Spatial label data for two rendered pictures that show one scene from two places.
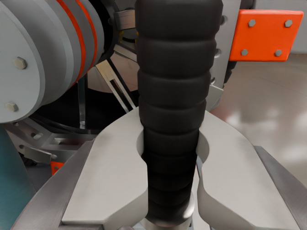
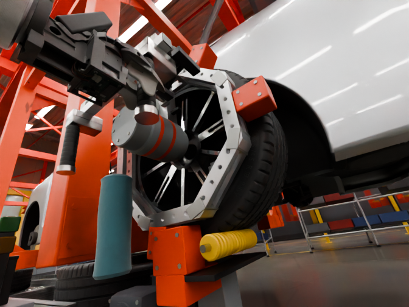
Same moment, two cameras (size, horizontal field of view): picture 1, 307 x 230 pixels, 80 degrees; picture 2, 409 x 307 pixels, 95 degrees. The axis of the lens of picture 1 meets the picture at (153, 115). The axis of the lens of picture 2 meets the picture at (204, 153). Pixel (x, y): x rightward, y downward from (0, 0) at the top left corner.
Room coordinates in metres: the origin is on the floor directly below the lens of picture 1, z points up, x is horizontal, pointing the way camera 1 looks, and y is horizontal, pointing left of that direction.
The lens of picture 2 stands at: (-0.11, -0.24, 0.53)
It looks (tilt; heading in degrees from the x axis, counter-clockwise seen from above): 24 degrees up; 30
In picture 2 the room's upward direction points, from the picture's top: 9 degrees counter-clockwise
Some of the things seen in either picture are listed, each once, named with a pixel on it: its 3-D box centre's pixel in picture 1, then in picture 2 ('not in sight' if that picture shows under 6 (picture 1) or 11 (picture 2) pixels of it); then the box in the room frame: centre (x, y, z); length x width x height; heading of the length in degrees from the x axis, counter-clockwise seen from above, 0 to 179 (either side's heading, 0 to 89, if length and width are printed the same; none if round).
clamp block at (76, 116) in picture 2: not in sight; (84, 123); (0.13, 0.33, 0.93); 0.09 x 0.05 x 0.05; 178
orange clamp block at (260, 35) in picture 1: (254, 34); (254, 100); (0.32, -0.16, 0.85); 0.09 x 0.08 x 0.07; 88
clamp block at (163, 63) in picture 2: not in sight; (156, 61); (0.12, -0.01, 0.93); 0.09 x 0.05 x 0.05; 178
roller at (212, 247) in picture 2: not in sight; (232, 242); (0.43, 0.03, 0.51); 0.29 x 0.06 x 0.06; 178
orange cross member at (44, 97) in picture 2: not in sight; (122, 132); (1.70, 2.49, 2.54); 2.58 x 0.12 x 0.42; 178
